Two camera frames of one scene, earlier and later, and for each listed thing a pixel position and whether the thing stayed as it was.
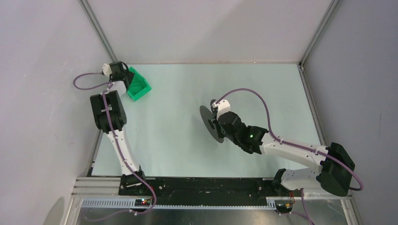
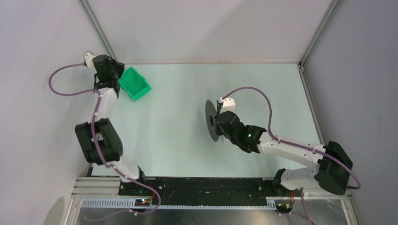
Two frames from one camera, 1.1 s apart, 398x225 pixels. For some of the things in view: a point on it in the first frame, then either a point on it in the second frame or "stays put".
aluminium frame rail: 88,12 stays put
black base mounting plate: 214,188 stays put
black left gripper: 130,75 to 120,66
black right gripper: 219,133 stays put
